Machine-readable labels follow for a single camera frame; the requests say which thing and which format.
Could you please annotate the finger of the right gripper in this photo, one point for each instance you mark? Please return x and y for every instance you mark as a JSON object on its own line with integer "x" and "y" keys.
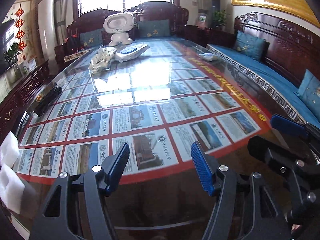
{"x": 287, "y": 126}

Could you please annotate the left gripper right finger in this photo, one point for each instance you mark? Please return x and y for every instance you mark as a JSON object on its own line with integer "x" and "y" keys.
{"x": 244, "y": 207}

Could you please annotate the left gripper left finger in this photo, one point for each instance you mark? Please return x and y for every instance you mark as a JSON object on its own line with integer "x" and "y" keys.
{"x": 75, "y": 206}

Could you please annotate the person's hand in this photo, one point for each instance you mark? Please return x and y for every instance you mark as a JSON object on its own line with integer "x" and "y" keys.
{"x": 295, "y": 227}

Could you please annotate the blue sofa seat mat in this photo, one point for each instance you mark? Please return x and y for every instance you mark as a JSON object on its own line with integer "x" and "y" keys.
{"x": 281, "y": 90}

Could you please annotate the blue embroidered pillow near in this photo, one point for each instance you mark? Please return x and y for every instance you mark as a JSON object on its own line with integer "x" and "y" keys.
{"x": 308, "y": 92}

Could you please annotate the blue embroidered pillow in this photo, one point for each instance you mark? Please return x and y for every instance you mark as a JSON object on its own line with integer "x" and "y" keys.
{"x": 308, "y": 92}
{"x": 249, "y": 45}

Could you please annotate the long wooden sofa bench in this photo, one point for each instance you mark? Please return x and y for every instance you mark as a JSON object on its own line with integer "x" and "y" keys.
{"x": 291, "y": 49}

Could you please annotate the blue embroidered pillow far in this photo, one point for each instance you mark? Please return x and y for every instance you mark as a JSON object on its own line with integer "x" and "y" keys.
{"x": 249, "y": 45}

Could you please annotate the white foam piece left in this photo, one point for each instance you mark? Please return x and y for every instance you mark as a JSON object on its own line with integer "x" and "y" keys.
{"x": 11, "y": 189}

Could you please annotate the white foam piece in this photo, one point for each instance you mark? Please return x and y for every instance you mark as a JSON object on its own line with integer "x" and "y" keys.
{"x": 11, "y": 189}
{"x": 9, "y": 150}

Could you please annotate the white foam piece upper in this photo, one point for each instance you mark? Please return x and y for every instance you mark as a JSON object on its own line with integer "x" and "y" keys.
{"x": 9, "y": 150}

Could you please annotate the small wipes packet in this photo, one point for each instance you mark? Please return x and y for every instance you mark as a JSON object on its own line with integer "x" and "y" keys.
{"x": 210, "y": 57}

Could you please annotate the black handheld device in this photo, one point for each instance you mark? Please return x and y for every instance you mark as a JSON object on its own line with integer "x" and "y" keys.
{"x": 43, "y": 105}

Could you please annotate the wooden tv cabinet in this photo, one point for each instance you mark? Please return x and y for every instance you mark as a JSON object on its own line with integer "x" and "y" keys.
{"x": 21, "y": 96}

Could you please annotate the potted green plant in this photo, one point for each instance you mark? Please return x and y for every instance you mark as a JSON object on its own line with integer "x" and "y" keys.
{"x": 219, "y": 19}

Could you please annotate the white dinosaur skeleton model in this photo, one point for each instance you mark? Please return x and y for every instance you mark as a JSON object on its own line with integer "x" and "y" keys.
{"x": 102, "y": 59}

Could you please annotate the white blue tissue pack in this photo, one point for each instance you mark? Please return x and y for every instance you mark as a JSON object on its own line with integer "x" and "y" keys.
{"x": 131, "y": 52}

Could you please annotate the water dispenser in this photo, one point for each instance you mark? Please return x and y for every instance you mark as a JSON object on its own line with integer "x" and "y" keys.
{"x": 215, "y": 12}

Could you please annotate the plant in glass vase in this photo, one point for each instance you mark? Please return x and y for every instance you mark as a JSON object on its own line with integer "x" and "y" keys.
{"x": 11, "y": 58}

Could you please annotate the green pillow left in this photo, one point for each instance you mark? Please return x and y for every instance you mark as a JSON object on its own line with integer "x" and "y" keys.
{"x": 91, "y": 38}

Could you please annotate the green pillow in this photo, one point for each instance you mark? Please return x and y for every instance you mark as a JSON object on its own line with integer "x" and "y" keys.
{"x": 158, "y": 28}
{"x": 91, "y": 38}

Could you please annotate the green pillow right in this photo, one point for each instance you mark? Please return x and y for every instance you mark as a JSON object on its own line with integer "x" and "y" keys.
{"x": 158, "y": 28}

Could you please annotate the white robot toy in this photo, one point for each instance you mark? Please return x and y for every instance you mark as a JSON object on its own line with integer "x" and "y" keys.
{"x": 119, "y": 25}

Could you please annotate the far wooden sofa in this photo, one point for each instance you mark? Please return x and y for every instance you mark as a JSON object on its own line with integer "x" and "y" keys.
{"x": 145, "y": 12}

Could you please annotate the red chinese knot decoration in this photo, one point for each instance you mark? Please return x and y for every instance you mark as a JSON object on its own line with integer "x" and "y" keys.
{"x": 20, "y": 34}

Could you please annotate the white standing air conditioner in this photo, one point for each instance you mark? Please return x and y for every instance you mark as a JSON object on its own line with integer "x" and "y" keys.
{"x": 47, "y": 32}

